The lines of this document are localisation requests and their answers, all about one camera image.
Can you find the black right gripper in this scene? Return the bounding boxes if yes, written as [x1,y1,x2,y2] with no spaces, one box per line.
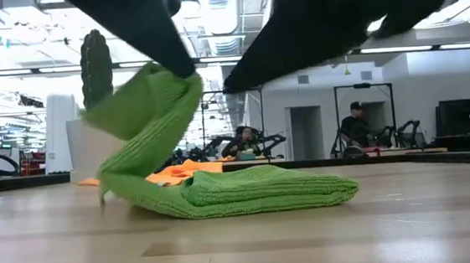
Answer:
[214,0,462,95]

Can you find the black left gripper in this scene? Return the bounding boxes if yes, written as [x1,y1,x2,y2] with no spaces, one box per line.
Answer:
[60,0,197,89]

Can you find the orange microfiber towel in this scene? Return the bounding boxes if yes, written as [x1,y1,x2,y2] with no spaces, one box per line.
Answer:
[76,156,225,194]

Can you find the green microfiber towel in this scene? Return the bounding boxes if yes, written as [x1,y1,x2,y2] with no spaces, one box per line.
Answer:
[76,46,362,229]

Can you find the person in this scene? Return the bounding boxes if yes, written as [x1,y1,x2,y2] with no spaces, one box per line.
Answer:
[336,99,374,150]
[219,124,263,159]

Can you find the ceiling light strip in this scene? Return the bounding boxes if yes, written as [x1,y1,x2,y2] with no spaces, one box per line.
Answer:
[0,32,470,86]

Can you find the background wooden table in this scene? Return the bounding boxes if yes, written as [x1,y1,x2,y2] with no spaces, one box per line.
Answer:
[366,144,448,159]

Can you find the red tool cabinet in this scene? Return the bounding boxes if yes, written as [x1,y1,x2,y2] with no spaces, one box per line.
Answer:
[18,150,49,178]

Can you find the black storage cabinet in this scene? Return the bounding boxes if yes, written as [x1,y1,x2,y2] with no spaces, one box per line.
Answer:
[431,97,470,155]

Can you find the black gantry frame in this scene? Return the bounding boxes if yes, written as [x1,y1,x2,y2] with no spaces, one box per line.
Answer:
[199,85,269,160]
[332,80,399,149]

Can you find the ribbed silver ventilation duct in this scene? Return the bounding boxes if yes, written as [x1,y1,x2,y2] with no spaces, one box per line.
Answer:
[194,0,253,131]

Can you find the black aluminium table frame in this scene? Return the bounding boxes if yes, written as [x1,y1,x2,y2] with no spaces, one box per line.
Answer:
[0,138,470,204]

